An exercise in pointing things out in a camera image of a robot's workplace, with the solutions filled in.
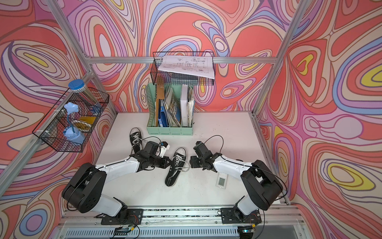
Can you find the white remote control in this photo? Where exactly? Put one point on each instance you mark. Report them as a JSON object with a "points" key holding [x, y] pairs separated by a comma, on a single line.
{"points": [[221, 180]]}

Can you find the black wire basket left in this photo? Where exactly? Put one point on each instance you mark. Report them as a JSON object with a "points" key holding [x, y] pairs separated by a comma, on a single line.
{"points": [[71, 121]]}

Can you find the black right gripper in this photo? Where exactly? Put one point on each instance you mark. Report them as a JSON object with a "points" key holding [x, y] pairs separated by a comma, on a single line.
{"points": [[193, 162]]}

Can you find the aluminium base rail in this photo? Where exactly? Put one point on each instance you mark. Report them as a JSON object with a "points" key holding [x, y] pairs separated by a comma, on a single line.
{"points": [[197, 222]]}

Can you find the white printed paper sheet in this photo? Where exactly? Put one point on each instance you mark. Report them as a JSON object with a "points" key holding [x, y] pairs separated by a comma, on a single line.
{"points": [[189, 65]]}

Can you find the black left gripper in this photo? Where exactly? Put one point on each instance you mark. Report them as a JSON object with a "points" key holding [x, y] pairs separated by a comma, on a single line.
{"points": [[164, 164]]}

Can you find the black sneaker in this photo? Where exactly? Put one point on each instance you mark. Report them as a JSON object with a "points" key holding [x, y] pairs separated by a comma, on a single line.
{"points": [[135, 137], [179, 164]]}

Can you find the black wire basket back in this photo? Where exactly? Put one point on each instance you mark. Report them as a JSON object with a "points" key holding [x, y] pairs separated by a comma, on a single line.
{"points": [[168, 78]]}

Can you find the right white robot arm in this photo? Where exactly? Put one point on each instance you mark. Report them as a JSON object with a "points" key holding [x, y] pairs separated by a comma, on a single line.
{"points": [[262, 186]]}

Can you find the black wire basket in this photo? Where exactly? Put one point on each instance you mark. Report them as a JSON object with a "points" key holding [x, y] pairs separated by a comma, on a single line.
{"points": [[71, 121], [168, 78]]}

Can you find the yellow tin in basket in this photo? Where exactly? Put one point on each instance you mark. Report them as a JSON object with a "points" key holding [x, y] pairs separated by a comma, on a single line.
{"points": [[84, 123]]}

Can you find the green perforated file organizer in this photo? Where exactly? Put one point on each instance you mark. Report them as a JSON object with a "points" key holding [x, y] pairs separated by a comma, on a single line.
{"points": [[155, 130]]}

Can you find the blue lidded jar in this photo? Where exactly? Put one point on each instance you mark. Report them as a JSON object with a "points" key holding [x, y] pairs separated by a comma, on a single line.
{"points": [[78, 86]]}

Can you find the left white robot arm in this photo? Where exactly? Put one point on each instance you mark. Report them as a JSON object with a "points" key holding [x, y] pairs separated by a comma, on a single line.
{"points": [[84, 190]]}

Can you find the white book in organizer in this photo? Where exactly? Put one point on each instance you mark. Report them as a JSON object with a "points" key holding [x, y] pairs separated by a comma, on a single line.
{"points": [[184, 105]]}

